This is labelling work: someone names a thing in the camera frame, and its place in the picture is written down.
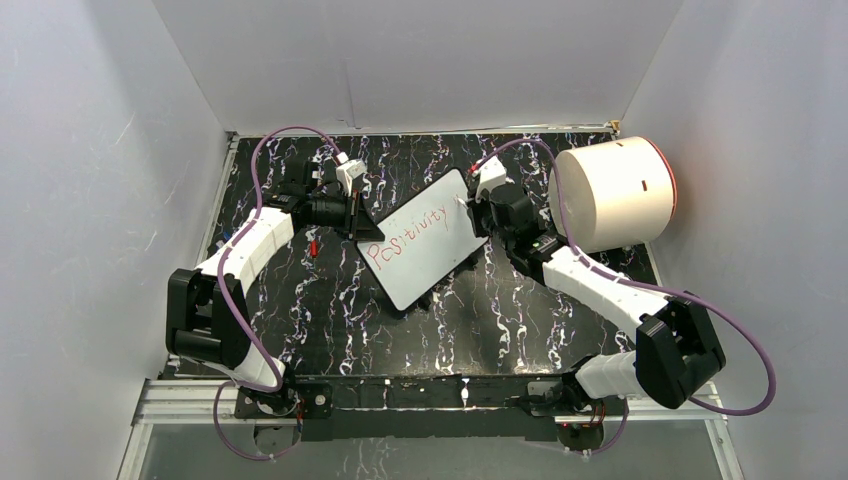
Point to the white cylindrical drum red rim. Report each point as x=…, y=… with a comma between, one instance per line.
x=613, y=194

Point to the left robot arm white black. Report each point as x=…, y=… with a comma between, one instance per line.
x=207, y=319

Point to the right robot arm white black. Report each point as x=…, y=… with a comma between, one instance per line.
x=676, y=349

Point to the aluminium front frame rail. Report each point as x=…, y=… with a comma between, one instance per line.
x=197, y=429

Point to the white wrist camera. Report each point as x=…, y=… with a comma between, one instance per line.
x=348, y=171
x=484, y=176

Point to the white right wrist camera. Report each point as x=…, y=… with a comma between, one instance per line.
x=484, y=176

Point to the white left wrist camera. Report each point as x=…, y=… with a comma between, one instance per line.
x=348, y=171

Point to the small white whiteboard black frame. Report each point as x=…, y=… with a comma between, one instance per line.
x=426, y=238

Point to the white marker pen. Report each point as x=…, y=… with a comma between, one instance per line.
x=460, y=200

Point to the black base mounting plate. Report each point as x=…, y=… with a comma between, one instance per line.
x=443, y=406

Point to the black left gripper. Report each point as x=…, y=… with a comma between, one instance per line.
x=364, y=229

